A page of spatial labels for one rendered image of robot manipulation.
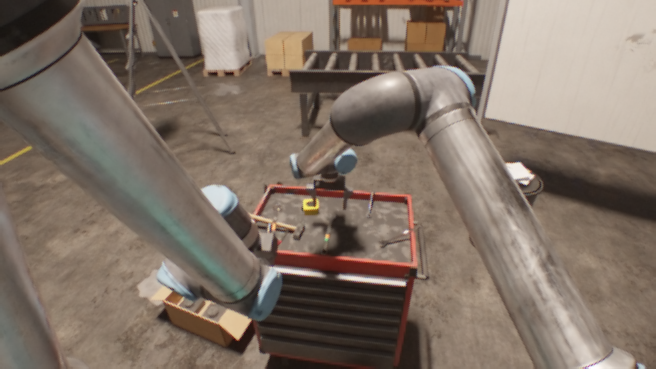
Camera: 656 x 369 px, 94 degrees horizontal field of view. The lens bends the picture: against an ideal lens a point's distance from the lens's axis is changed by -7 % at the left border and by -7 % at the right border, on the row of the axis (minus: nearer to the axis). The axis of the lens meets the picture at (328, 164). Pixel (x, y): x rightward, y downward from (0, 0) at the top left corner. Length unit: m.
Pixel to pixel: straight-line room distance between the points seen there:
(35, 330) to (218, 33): 7.25
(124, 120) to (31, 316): 0.27
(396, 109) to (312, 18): 8.55
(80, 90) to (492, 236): 0.55
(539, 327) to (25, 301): 0.65
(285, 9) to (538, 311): 9.00
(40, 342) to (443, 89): 0.69
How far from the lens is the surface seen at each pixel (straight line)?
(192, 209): 0.39
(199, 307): 2.31
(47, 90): 0.29
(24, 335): 0.50
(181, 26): 9.87
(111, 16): 11.64
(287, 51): 7.20
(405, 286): 1.38
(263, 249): 0.83
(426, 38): 7.93
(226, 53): 7.63
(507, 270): 0.58
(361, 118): 0.61
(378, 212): 1.60
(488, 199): 0.58
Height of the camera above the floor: 1.90
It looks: 30 degrees down
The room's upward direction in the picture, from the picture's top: 1 degrees counter-clockwise
